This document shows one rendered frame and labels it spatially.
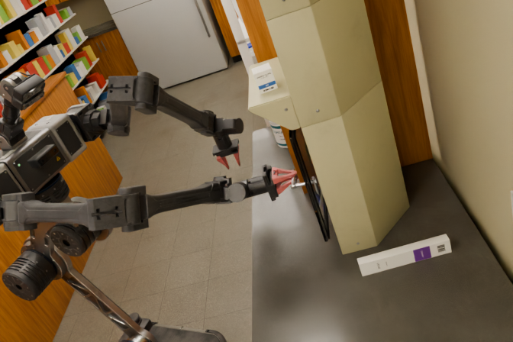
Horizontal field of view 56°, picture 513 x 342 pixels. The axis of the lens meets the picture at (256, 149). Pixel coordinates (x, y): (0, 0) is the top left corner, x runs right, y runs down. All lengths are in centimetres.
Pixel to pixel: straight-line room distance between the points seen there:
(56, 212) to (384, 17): 111
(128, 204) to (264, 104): 42
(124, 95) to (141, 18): 498
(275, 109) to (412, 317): 64
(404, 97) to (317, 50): 59
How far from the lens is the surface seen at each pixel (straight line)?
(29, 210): 141
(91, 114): 182
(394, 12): 161
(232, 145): 181
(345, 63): 127
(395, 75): 168
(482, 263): 147
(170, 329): 264
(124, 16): 641
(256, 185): 147
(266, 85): 129
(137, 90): 140
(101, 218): 120
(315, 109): 126
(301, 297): 148
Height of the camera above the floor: 200
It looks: 28 degrees down
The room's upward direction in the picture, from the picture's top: 21 degrees counter-clockwise
